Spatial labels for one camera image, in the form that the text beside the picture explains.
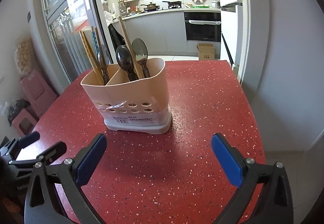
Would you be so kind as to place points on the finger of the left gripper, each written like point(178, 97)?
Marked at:
point(13, 147)
point(46, 157)

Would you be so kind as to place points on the cardboard box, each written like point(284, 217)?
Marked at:
point(206, 51)

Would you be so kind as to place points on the dark spoon large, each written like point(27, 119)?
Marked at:
point(141, 55)

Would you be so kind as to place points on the black built-in oven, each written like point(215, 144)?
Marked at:
point(203, 26)

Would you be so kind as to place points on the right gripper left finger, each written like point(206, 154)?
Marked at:
point(78, 173)

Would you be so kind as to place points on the plain wooden chopstick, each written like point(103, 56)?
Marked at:
point(137, 67)

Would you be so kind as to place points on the blue patterned wooden chopstick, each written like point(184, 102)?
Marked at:
point(95, 41)

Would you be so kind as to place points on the bag of yellow balls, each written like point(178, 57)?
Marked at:
point(24, 57)

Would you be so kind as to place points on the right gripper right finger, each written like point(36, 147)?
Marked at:
point(239, 173)

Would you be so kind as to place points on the wooden chopstick in holder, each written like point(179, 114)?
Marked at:
point(99, 43)
point(88, 56)

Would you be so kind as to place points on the beige plastic utensil holder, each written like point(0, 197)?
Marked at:
point(139, 106)

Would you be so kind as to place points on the frying pan on stove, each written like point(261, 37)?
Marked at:
point(150, 7)

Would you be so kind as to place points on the sliding glass door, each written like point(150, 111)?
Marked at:
point(64, 20)

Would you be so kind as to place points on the pink stacked stools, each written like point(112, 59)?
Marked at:
point(39, 94)

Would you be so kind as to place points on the black plastic bag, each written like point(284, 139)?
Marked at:
point(16, 108)

